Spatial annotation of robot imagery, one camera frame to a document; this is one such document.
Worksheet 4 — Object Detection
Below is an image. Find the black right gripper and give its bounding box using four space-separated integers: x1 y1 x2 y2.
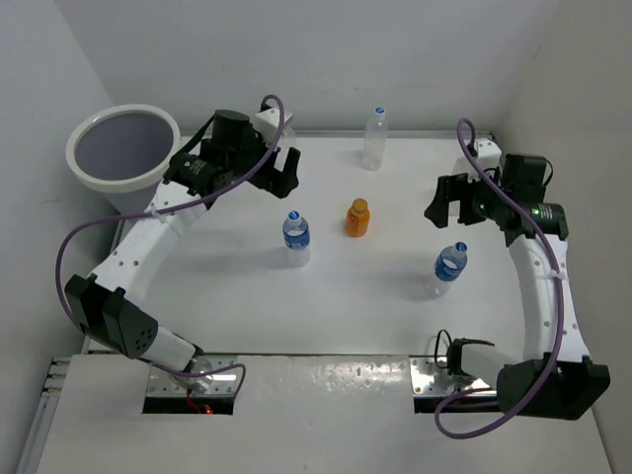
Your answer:
426 166 511 227

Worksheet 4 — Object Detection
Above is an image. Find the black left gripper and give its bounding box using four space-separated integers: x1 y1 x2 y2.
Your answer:
225 122 297 198

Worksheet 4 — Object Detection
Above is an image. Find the blue-label water bottle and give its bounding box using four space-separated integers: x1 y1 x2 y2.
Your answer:
282 210 311 267
426 242 468 297

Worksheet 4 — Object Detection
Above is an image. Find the orange juice bottle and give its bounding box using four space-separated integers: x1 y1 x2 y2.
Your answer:
346 198 370 237

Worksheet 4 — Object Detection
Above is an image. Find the clear bottle blue cap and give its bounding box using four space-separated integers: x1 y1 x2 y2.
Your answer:
361 107 388 171

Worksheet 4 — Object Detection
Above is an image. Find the clear bottle without label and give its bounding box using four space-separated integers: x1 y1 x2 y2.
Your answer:
277 125 297 155

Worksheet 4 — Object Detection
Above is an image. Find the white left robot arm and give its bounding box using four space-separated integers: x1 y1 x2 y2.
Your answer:
58 105 300 377

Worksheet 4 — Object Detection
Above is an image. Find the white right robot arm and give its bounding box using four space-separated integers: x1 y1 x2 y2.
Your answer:
424 154 610 421

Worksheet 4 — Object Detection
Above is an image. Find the grey white-rimmed bin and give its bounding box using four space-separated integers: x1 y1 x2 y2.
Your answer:
65 104 181 214

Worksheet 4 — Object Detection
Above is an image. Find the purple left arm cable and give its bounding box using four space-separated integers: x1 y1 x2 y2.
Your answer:
55 95 286 327

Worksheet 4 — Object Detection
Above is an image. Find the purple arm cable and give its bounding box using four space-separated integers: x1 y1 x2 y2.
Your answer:
55 95 286 327
434 118 566 439

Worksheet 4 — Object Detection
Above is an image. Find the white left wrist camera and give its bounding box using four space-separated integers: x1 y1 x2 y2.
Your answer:
252 108 279 143

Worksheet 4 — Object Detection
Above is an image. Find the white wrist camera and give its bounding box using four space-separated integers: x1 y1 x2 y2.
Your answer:
475 138 502 169
252 108 279 143

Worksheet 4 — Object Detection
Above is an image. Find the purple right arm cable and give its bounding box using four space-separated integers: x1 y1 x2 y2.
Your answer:
434 118 566 439

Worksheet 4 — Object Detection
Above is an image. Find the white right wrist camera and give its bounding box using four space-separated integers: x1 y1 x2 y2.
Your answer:
475 138 502 169

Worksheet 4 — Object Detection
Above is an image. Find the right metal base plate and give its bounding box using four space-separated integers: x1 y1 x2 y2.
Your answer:
409 355 496 398

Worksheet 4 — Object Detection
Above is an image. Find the metal base plate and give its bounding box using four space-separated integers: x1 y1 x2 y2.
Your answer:
146 355 240 399
409 355 496 398

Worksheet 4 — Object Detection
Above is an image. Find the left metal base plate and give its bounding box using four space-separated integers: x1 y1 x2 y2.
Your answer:
146 355 240 399

